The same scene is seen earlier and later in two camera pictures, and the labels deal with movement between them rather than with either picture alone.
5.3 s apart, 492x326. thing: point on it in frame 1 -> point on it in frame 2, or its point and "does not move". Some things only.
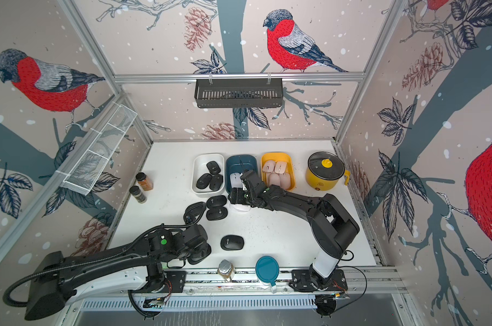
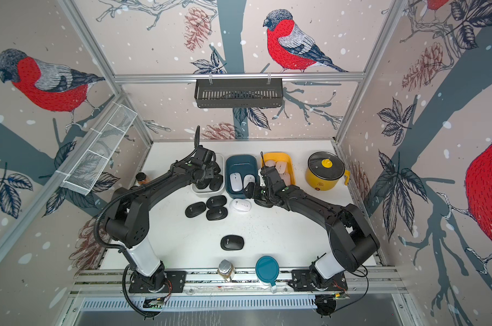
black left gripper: x=202 y=247 -> x=211 y=170
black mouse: x=204 y=180 does not move
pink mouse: x=280 y=167 does not move
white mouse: x=236 y=180 does not move
